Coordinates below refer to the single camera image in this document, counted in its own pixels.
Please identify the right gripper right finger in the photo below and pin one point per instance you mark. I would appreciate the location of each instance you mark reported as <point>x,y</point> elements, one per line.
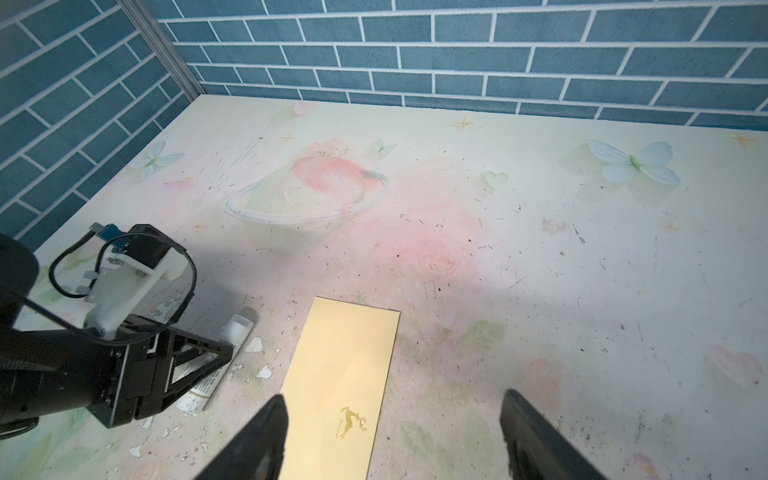
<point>536,450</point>

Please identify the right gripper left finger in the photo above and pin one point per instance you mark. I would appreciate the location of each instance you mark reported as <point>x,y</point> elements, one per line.
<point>257,451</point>

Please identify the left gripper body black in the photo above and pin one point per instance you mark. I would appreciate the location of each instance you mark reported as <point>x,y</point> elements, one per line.
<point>52,371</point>

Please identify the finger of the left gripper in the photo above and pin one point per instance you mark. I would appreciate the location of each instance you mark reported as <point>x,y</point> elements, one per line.
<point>185,348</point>

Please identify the white glue stick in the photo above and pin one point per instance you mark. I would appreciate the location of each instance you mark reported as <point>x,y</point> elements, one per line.
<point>232,337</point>

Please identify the yellow envelope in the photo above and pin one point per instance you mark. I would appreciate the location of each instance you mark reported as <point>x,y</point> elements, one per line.
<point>334,390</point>

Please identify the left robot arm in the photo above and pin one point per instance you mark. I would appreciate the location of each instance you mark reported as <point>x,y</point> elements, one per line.
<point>29,302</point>

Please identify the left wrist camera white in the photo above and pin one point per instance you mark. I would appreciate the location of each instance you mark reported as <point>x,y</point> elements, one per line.
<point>127,266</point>

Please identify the left corner aluminium post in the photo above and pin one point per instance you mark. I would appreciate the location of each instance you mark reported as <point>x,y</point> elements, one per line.
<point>151,31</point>

